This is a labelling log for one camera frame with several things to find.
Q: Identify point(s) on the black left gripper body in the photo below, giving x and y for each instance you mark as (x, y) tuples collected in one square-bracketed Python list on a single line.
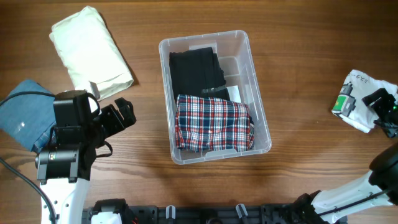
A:
[(106, 124)]

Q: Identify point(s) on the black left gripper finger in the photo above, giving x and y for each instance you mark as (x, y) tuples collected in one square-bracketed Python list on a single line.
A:
[(129, 117), (124, 105)]

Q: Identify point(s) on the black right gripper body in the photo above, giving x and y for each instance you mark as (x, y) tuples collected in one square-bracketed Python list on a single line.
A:
[(390, 121)]

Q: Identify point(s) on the plaid cloth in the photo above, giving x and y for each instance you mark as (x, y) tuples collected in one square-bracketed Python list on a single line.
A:
[(212, 124)]

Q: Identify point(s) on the black cloth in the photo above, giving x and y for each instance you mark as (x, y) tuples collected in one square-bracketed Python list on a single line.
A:
[(197, 73)]

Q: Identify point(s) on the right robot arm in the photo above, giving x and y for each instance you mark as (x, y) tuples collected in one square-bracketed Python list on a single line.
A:
[(376, 188)]

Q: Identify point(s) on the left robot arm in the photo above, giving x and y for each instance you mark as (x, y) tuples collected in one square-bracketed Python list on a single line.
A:
[(64, 167)]

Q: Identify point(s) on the white printed t-shirt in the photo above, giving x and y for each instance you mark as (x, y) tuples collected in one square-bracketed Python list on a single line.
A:
[(349, 105)]

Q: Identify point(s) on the folded cream cloth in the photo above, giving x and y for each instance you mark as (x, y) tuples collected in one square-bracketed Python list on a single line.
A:
[(88, 51)]

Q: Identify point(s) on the folded blue denim jeans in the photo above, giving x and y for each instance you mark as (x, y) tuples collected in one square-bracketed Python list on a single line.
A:
[(28, 119)]

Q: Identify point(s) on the clear plastic storage bin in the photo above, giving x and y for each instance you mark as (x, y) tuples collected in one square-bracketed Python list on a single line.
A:
[(235, 58)]

